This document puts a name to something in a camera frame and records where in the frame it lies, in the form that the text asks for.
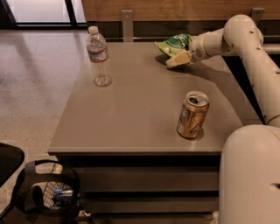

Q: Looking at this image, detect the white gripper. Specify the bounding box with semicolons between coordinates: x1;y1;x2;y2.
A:
166;34;210;67

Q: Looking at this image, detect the green rice chip bag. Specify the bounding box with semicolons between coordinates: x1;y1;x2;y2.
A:
155;33;193;57

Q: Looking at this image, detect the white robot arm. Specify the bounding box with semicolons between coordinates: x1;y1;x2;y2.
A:
185;15;280;224

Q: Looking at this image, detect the orange soda can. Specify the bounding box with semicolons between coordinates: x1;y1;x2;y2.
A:
177;91;209;139

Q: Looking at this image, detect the clear plastic water bottle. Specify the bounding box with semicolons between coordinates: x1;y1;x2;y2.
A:
86;26;112;87

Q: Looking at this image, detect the grey drawer cabinet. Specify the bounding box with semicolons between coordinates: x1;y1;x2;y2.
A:
48;43;258;223

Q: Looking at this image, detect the blue item in basket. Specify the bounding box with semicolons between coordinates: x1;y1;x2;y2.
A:
52;189;73;207

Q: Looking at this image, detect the black mesh waste basket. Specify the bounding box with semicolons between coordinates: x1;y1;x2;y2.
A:
6;160;80;224

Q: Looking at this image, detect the black chair seat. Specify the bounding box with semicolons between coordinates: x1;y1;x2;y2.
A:
0;143;25;187

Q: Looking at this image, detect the left metal wall bracket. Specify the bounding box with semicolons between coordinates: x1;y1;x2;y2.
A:
122;10;134;42

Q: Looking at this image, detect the metal wall bracket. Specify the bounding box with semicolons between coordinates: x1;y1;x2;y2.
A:
250;7;265;25
122;10;134;42

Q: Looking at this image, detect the right metal wall bracket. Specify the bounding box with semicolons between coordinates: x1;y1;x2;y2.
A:
250;7;265;25

